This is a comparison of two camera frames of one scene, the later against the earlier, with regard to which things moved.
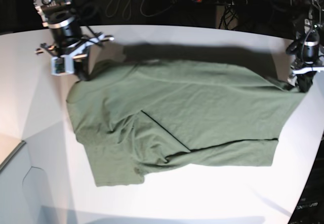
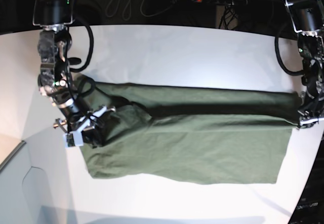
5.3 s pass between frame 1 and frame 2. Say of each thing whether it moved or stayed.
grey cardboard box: stayed
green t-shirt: moved
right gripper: moved
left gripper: moved
